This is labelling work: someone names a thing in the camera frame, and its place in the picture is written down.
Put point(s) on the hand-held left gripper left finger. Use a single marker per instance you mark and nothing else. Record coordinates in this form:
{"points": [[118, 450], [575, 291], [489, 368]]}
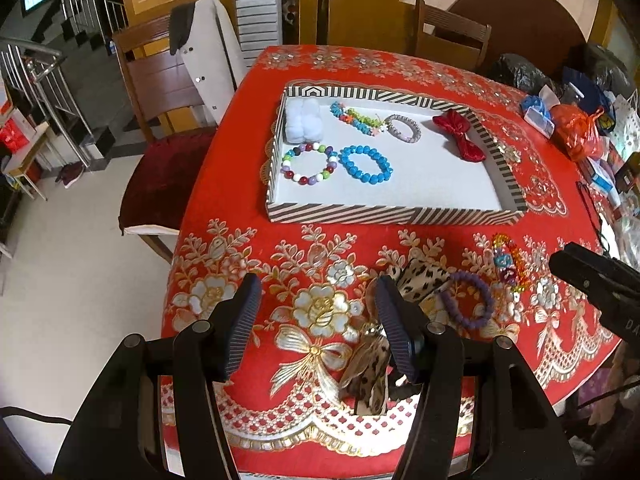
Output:
{"points": [[245, 320]]}

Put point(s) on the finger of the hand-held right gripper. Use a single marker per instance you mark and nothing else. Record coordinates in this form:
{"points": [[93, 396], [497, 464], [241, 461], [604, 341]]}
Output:
{"points": [[575, 267]]}

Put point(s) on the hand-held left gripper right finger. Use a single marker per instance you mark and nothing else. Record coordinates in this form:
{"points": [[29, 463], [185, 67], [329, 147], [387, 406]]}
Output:
{"points": [[392, 320]]}

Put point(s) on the leopard print bow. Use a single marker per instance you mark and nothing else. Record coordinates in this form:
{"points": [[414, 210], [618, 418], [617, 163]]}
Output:
{"points": [[370, 375]]}

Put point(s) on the striped cardboard tray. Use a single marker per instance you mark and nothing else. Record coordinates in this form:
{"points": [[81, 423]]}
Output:
{"points": [[430, 180]]}

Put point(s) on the red shiny bow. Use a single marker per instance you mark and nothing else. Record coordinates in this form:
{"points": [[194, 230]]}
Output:
{"points": [[457, 135]]}

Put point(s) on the white fluffy scrunchie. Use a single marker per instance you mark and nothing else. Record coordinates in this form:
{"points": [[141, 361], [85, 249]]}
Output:
{"points": [[302, 120]]}

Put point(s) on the red floral tablecloth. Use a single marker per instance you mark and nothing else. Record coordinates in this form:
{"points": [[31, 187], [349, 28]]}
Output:
{"points": [[240, 240]]}

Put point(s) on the pile of small packages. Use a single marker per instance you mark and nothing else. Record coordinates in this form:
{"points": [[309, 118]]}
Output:
{"points": [[622, 175]]}

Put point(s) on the orange plastic bag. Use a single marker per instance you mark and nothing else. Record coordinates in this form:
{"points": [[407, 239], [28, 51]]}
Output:
{"points": [[575, 130]]}

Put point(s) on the blue and white packet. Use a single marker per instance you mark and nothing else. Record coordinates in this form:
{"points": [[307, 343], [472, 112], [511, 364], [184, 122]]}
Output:
{"points": [[537, 112]]}

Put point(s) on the dark red seat cushion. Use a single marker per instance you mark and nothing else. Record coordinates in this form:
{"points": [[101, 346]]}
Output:
{"points": [[165, 175]]}

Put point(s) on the navy bag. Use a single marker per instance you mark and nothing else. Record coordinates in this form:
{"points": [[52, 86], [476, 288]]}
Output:
{"points": [[585, 87]]}

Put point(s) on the black plastic bag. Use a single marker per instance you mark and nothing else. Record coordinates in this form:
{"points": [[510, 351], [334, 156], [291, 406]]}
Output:
{"points": [[520, 72], [602, 65]]}

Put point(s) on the pair of dark shoes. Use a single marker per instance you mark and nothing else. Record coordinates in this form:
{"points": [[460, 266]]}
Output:
{"points": [[70, 175]]}

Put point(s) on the round brown table top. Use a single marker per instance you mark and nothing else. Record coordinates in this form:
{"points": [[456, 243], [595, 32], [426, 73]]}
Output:
{"points": [[525, 20]]}

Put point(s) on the wooden chair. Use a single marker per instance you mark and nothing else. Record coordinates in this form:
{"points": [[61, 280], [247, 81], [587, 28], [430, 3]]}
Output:
{"points": [[450, 30], [155, 75]]}

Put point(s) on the white jacket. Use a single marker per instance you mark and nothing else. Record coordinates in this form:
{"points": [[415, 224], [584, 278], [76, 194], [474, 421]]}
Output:
{"points": [[210, 55]]}

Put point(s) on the small wooden side table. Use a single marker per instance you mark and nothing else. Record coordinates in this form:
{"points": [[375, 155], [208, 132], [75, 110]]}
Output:
{"points": [[27, 152]]}

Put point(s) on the red gift bag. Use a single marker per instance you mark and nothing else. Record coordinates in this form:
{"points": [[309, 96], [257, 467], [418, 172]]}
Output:
{"points": [[11, 137]]}

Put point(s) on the steel stair railing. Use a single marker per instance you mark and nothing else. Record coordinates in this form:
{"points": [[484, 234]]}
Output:
{"points": [[90, 0], [50, 95]]}

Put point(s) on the small blue bottle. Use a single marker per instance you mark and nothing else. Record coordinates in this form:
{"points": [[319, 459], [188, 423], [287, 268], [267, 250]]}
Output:
{"points": [[111, 48]]}

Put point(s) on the white ribbed panel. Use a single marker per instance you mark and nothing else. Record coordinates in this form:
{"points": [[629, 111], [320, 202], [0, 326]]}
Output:
{"points": [[257, 5]]}

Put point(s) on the wooden boards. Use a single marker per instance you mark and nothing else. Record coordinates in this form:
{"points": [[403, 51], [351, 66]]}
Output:
{"points": [[360, 5]]}

